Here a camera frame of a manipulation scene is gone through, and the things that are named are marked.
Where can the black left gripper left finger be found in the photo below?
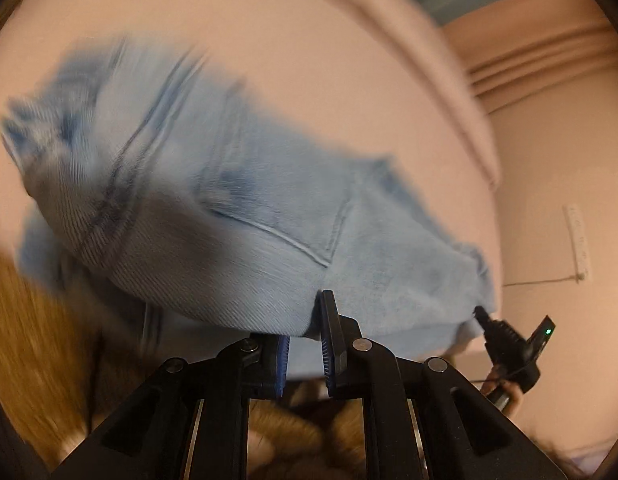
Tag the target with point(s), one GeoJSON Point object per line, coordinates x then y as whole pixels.
{"type": "Point", "coordinates": [258, 364]}

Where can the white wall power strip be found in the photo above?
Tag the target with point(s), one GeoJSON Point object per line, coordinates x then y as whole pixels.
{"type": "Point", "coordinates": [579, 242]}

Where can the light blue denim pants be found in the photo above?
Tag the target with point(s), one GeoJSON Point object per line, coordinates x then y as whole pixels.
{"type": "Point", "coordinates": [179, 215]}

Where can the pink bed sheet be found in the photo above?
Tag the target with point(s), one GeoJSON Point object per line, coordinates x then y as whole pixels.
{"type": "Point", "coordinates": [372, 77]}

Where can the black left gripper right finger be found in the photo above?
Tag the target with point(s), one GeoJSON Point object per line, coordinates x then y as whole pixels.
{"type": "Point", "coordinates": [343, 348]}

